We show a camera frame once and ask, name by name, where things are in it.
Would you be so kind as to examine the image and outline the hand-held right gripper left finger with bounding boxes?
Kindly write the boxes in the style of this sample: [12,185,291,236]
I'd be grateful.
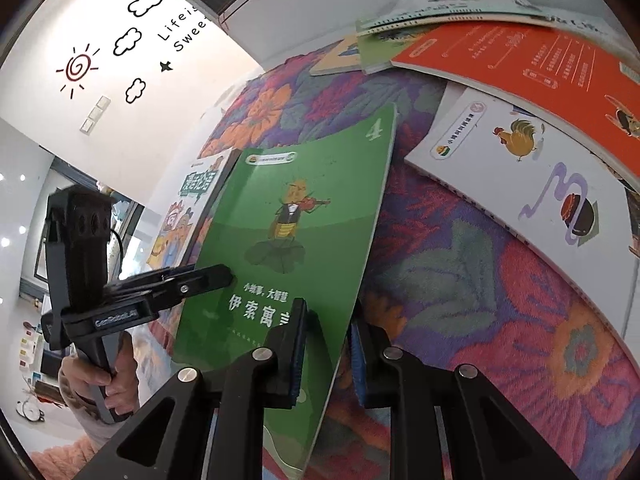
[72,297,321,480]

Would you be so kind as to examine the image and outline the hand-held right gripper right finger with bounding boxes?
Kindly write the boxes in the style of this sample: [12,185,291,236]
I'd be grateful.
[350,310,576,480]

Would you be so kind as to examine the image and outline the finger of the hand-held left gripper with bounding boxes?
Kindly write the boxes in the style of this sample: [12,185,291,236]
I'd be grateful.
[145,264,236,311]
[102,268,177,296]

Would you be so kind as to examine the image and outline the tall stack of books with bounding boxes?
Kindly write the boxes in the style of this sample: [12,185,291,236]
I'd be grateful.
[145,147,241,281]

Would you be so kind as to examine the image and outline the green cricket cover book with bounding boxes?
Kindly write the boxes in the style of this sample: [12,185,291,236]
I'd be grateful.
[172,102,398,476]

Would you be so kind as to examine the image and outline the tan illustrated book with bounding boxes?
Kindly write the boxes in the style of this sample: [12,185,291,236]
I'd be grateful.
[309,35,368,77]

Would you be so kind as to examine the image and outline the person's left forearm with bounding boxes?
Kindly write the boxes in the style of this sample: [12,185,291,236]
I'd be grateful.
[30,357,108,471]

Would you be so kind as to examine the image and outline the person's left hand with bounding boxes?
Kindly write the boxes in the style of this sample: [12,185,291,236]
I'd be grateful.
[104,334,142,417]

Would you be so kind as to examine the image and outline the floral purple blanket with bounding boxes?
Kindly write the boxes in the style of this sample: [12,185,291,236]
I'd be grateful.
[150,40,640,480]

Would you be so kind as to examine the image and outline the medium black cloud decal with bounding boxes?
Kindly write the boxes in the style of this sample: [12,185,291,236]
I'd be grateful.
[113,27,143,56]

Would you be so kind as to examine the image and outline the white rooster cover book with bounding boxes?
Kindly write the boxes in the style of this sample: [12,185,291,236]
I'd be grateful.
[404,81,640,361]

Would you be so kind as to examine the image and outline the light green illustrated book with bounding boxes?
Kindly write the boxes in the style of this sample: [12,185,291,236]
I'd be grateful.
[356,20,436,73]

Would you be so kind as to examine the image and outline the white bookcase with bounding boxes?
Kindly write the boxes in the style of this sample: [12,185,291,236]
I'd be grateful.
[165,0,616,76]

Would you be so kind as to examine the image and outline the orange cover book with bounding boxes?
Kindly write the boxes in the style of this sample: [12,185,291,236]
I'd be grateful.
[390,22,640,183]

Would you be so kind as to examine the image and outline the pale thin book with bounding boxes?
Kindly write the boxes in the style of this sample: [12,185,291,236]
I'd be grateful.
[357,0,546,36]

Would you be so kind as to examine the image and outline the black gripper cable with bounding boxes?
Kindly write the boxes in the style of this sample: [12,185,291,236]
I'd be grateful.
[107,227,126,281]

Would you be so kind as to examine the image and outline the colourful wall cards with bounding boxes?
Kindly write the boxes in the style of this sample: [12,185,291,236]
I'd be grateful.
[19,324,40,367]

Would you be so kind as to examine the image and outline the red sun wall decal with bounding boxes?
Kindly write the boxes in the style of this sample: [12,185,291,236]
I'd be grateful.
[56,45,101,100]

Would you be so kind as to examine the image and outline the black wall lettering decal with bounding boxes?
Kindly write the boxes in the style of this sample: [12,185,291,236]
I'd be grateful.
[156,7,213,54]

